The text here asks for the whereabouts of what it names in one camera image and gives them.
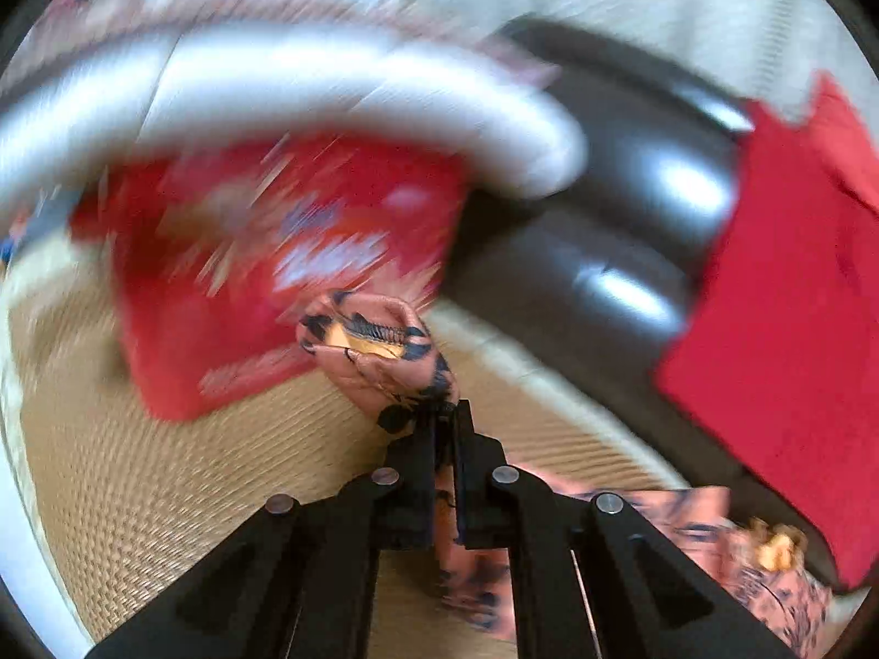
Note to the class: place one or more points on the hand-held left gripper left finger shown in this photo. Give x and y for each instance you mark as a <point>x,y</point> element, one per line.
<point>412,487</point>

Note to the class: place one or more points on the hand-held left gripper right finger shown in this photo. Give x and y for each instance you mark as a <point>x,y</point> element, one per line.
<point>481,487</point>

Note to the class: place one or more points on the pink floral garment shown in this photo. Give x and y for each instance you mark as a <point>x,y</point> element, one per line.
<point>384,371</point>

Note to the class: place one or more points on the woven straw mat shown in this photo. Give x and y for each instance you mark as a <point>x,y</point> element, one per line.
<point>172,480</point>

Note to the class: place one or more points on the red printed bag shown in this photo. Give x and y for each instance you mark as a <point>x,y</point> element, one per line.
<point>206,288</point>

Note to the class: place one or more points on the dark brown sofa back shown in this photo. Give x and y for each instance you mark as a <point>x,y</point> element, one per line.
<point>618,233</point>

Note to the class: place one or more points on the red cloth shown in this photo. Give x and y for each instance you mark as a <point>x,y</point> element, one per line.
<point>776,322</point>

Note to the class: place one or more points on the white quilted cushion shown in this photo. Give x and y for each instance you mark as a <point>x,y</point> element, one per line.
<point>412,96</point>

